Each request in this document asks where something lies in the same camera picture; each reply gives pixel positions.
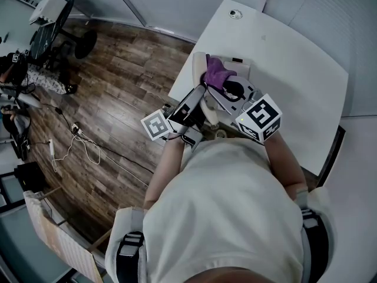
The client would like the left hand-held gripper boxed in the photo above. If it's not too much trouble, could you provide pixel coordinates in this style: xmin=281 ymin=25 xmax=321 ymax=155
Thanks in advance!
xmin=140 ymin=83 xmax=207 ymax=153

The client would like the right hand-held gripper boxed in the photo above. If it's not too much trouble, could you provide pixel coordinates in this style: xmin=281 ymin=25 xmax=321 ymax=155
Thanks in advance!
xmin=206 ymin=75 xmax=283 ymax=144

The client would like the purple cloth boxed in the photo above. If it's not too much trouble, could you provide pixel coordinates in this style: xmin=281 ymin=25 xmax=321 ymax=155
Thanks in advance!
xmin=201 ymin=54 xmax=238 ymax=91

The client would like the person's left forearm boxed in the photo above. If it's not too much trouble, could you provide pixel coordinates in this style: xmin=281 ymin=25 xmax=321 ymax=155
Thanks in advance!
xmin=144 ymin=139 xmax=187 ymax=211

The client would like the person's right forearm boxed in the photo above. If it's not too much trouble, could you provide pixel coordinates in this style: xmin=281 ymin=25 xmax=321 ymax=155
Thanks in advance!
xmin=261 ymin=130 xmax=309 ymax=202

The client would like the white desk telephone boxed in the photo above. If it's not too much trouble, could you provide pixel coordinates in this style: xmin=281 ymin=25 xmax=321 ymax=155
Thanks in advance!
xmin=203 ymin=56 xmax=259 ymax=129

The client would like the person's white shirt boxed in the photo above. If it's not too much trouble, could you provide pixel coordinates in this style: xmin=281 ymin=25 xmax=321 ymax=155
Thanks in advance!
xmin=104 ymin=137 xmax=337 ymax=283

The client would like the white desk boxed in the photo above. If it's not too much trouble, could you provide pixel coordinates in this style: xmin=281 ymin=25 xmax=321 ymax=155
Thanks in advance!
xmin=262 ymin=0 xmax=377 ymax=118

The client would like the white oval board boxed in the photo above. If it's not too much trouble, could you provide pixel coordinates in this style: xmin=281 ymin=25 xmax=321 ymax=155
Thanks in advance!
xmin=16 ymin=93 xmax=42 ymax=110

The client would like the round black table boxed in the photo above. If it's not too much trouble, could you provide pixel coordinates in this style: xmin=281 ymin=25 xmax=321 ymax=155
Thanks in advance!
xmin=31 ymin=0 xmax=98 ymax=61

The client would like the black box cabinet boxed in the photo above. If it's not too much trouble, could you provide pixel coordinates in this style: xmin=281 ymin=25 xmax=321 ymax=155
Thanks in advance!
xmin=14 ymin=161 xmax=45 ymax=193

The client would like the wood-framed white panel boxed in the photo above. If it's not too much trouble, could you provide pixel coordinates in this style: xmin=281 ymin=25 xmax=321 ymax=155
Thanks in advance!
xmin=22 ymin=187 xmax=113 ymax=283

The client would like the white box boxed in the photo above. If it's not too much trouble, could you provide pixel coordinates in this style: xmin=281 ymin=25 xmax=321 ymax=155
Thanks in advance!
xmin=28 ymin=0 xmax=67 ymax=27

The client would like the white cable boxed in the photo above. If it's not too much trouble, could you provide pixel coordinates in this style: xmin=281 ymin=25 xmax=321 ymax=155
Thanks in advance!
xmin=52 ymin=133 xmax=148 ymax=186

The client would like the black grey shoulder strap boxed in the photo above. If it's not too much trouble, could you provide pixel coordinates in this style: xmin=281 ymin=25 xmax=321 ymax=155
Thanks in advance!
xmin=299 ymin=208 xmax=330 ymax=283
xmin=116 ymin=231 xmax=145 ymax=283

